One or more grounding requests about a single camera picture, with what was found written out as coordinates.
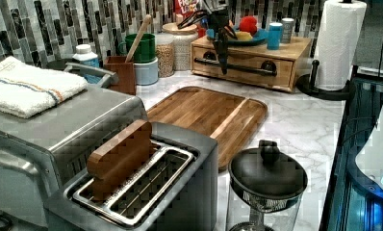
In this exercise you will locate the light blue mug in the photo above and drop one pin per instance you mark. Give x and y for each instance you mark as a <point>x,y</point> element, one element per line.
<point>147,73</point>

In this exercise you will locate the stainless toaster oven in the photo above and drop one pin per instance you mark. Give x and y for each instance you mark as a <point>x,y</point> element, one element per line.
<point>39,154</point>

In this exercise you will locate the wooden cutting board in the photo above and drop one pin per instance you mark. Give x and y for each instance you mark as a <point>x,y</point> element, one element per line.
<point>229,119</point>

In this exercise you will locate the wooden toast slice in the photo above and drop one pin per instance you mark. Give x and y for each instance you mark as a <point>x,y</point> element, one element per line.
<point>118,158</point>

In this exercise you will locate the blue plate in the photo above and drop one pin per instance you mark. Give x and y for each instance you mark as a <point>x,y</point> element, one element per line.
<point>259,38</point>

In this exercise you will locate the white ceramic canister wooden lid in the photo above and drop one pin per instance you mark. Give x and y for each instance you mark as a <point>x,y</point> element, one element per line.
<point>182,44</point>

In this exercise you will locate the wooden spoon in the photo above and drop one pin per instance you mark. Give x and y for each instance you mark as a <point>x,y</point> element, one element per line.
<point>146,21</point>

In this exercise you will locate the white folded towel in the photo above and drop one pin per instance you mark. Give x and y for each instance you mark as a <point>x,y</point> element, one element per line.
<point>27,90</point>

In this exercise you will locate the wooden drawer with black handle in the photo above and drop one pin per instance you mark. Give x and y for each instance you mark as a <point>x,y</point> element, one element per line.
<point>244,68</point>

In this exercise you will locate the paper towel roll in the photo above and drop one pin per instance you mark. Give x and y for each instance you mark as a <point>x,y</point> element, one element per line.
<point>339,31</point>

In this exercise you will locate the yellow toy food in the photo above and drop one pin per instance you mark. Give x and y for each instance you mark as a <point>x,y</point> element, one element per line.
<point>243,36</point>

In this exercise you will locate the silver toaster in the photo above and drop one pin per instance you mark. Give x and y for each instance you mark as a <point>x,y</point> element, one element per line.
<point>176,190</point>

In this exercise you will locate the wooden drawer cabinet box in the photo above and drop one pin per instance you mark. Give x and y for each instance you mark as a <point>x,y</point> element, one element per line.
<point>298,51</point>

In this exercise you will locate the glass jar of grains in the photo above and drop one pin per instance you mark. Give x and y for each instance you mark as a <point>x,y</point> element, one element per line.
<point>165,54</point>

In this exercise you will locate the green mug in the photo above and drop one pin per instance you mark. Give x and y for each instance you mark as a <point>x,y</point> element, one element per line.
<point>145,52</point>

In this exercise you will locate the blue cup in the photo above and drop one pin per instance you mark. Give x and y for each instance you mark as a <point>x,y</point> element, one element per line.
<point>274,35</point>

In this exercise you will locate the grey metal can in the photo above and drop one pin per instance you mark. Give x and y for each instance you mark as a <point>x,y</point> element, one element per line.
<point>288,25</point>

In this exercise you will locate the white bottle blue label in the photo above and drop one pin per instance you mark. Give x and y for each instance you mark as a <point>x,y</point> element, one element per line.
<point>84,55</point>

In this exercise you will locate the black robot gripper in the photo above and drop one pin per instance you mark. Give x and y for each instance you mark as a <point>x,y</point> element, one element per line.
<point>216,13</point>

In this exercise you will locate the red cereal box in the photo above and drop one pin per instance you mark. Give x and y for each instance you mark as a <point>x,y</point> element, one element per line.
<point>186,7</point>

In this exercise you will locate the black lidded glass jar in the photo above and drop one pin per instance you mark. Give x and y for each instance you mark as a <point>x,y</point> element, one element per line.
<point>265,189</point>

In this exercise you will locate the red toy fruit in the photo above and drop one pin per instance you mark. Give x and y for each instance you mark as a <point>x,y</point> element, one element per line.
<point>248,24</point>

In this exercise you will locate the wooden utensil holder box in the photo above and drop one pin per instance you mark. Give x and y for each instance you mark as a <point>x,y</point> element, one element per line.
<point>125,72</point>

